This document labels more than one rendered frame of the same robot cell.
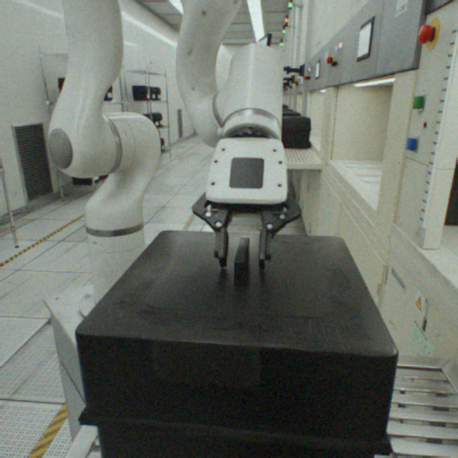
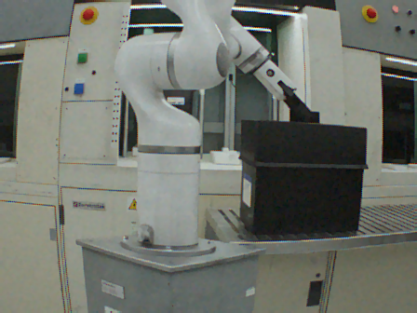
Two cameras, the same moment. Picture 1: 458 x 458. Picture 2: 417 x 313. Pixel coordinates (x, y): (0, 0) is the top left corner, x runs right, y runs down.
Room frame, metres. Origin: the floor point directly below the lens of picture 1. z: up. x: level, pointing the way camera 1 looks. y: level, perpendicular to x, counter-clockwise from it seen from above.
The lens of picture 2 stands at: (0.95, 1.57, 1.01)
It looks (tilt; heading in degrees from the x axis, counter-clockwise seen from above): 3 degrees down; 259
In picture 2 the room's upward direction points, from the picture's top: 2 degrees clockwise
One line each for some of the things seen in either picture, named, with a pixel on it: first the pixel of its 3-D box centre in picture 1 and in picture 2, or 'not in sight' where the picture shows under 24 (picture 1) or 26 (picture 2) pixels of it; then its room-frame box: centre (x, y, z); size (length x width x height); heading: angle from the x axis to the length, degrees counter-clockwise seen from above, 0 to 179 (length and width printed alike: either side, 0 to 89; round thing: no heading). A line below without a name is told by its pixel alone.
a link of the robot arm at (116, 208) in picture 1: (122, 170); (155, 89); (0.80, 0.23, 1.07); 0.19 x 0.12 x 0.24; 148
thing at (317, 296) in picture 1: (241, 297); (304, 137); (0.41, -0.01, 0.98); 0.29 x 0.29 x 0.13; 83
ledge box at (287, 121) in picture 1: (294, 131); not in sight; (3.45, -0.58, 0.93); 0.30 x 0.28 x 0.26; 171
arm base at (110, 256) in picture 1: (119, 266); (167, 201); (0.77, 0.25, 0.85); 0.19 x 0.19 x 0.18
